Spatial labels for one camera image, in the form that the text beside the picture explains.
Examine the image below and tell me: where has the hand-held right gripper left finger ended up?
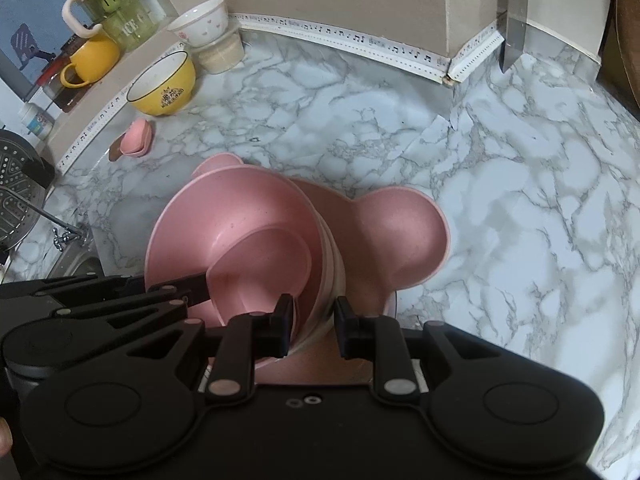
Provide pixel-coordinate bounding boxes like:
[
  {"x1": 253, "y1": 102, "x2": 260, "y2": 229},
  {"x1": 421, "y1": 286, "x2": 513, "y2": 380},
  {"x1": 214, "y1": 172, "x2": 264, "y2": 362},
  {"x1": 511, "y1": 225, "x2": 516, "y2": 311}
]
[{"x1": 125, "y1": 294, "x2": 295, "y2": 403}]

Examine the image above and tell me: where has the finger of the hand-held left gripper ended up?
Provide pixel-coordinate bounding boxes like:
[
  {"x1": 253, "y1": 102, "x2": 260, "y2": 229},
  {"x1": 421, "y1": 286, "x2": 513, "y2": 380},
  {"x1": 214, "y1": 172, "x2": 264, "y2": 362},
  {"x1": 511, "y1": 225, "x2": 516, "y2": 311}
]
[
  {"x1": 0, "y1": 272, "x2": 208, "y2": 308},
  {"x1": 50, "y1": 297, "x2": 190, "y2": 356}
]

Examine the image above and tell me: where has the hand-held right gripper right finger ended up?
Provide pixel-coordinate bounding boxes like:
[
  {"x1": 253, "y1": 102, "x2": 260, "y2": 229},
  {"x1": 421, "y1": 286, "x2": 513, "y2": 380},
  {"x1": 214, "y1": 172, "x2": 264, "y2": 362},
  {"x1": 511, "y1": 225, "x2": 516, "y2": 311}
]
[{"x1": 334, "y1": 297, "x2": 506, "y2": 403}]

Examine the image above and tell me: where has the pink bowl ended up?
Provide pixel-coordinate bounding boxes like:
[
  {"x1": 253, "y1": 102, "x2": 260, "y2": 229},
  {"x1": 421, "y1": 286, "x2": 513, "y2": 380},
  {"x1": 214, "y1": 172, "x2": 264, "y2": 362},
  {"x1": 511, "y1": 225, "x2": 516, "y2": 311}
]
[{"x1": 144, "y1": 170, "x2": 326, "y2": 356}]

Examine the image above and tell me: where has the pink bear-shaped plate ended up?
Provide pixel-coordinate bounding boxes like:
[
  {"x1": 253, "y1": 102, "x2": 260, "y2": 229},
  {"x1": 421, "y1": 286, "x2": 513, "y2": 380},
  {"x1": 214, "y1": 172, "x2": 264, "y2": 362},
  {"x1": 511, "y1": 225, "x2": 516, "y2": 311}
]
[{"x1": 192, "y1": 154, "x2": 451, "y2": 386}]

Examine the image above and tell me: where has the steel sink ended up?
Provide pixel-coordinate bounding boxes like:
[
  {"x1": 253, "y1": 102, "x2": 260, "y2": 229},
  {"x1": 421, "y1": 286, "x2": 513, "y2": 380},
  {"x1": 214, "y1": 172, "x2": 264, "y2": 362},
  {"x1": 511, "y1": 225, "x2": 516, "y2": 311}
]
[{"x1": 45, "y1": 255, "x2": 103, "y2": 281}]

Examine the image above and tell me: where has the chrome faucet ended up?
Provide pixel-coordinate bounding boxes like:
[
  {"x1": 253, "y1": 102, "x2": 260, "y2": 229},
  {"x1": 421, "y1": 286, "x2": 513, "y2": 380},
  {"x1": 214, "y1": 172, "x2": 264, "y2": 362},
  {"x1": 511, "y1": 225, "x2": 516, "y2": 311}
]
[{"x1": 30, "y1": 200, "x2": 93, "y2": 252}]

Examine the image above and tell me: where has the perforated metal steamer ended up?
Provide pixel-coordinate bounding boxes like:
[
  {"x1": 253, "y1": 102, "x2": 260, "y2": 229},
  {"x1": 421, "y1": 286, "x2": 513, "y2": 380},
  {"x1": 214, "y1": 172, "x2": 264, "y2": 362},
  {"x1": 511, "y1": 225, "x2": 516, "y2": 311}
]
[{"x1": 0, "y1": 129, "x2": 56, "y2": 253}]

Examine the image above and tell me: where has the small pink heart dish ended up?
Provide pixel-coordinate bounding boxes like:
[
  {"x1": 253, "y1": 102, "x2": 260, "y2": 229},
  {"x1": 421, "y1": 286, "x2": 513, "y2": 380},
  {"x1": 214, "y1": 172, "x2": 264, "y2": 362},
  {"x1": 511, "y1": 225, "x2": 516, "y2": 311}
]
[{"x1": 119, "y1": 119, "x2": 153, "y2": 157}]

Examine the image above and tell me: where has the yellow ceramic bowl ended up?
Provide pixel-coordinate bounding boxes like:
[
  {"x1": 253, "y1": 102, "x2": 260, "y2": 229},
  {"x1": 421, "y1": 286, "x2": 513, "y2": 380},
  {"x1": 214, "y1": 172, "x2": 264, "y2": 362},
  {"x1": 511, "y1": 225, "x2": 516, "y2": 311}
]
[{"x1": 126, "y1": 51, "x2": 197, "y2": 117}]

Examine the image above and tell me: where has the white pill bottle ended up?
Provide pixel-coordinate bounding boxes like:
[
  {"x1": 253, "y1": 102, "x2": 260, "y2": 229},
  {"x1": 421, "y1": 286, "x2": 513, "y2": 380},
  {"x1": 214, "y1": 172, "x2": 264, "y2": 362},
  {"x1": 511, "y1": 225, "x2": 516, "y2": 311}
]
[{"x1": 19, "y1": 102, "x2": 55, "y2": 138}]

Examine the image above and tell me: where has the dark glass jar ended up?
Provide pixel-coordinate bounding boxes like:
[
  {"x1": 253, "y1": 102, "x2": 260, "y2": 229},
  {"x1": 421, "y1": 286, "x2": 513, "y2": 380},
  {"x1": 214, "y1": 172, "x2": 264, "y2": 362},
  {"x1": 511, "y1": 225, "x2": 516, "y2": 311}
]
[{"x1": 42, "y1": 60, "x2": 76, "y2": 111}]

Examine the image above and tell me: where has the clear plastic container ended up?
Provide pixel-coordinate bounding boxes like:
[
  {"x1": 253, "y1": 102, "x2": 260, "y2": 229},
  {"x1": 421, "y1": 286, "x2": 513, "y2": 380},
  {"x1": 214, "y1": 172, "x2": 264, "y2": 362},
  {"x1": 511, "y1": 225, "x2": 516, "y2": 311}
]
[{"x1": 192, "y1": 30, "x2": 245, "y2": 75}]

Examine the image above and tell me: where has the yellow mug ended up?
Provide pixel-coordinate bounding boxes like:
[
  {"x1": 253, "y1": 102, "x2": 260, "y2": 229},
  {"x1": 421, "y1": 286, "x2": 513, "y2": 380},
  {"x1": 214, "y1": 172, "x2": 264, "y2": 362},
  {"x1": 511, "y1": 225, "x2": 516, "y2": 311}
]
[{"x1": 60, "y1": 35, "x2": 121, "y2": 88}]

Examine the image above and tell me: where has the white floral bowl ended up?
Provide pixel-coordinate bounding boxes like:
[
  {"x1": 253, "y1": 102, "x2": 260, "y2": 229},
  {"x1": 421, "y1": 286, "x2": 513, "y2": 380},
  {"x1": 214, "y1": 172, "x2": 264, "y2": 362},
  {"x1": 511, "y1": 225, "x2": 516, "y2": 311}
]
[{"x1": 166, "y1": 0, "x2": 230, "y2": 47}]

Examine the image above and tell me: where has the music note edge tape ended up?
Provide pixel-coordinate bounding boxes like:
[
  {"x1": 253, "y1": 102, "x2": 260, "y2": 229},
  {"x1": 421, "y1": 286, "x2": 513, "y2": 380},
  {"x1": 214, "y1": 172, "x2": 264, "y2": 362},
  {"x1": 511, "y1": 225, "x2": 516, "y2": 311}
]
[{"x1": 55, "y1": 12, "x2": 503, "y2": 173}]

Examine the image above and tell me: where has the cleaver knife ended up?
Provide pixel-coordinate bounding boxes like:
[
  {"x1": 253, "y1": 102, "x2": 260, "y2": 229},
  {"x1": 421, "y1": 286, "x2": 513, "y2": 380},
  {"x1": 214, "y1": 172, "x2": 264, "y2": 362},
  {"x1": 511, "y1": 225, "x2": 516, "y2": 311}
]
[{"x1": 497, "y1": 0, "x2": 529, "y2": 73}]

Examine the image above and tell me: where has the round wooden cutting board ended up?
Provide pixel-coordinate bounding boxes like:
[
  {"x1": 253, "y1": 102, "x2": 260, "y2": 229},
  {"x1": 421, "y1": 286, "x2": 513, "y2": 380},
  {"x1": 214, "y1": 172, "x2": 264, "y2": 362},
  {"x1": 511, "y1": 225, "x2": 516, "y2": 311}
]
[{"x1": 597, "y1": 0, "x2": 640, "y2": 106}]

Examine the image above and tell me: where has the green pitcher with white handle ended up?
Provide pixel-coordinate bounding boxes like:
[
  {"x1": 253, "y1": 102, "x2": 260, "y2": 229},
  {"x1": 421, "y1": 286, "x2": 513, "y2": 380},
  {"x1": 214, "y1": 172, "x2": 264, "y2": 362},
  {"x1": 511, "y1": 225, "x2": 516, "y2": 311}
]
[{"x1": 62, "y1": 0, "x2": 166, "y2": 53}]

